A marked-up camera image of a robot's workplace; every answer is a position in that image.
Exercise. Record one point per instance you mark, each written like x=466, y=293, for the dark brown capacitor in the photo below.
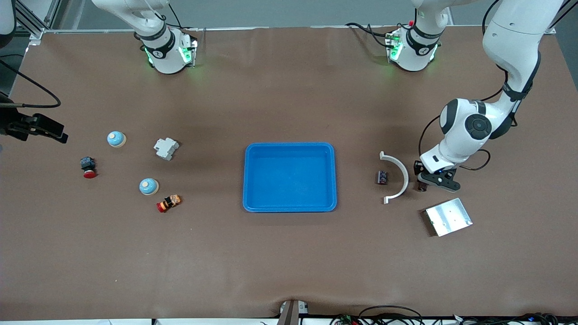
x=421, y=187

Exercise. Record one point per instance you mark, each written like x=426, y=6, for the white curved plastic bracket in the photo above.
x=405, y=178

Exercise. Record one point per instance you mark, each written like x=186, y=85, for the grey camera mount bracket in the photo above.
x=292, y=312

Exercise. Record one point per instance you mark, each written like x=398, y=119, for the silver metal plate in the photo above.
x=448, y=217

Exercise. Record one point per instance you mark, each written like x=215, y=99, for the blue plastic tray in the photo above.
x=289, y=180

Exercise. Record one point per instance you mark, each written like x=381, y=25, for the red mushroom button black body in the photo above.
x=87, y=164

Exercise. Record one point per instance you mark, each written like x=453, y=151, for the blue bell with beige button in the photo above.
x=148, y=186
x=116, y=139

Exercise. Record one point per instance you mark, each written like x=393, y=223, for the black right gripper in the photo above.
x=12, y=123

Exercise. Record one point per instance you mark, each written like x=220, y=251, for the small black printed capacitor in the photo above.
x=383, y=177

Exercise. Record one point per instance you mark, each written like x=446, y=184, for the white circuit breaker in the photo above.
x=165, y=149

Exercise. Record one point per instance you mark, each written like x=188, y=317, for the aluminium frame profile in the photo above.
x=549, y=30
x=52, y=13

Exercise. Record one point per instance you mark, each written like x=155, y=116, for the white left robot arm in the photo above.
x=510, y=40

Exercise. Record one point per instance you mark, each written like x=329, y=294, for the red emergency stop yellow collar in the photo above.
x=169, y=203

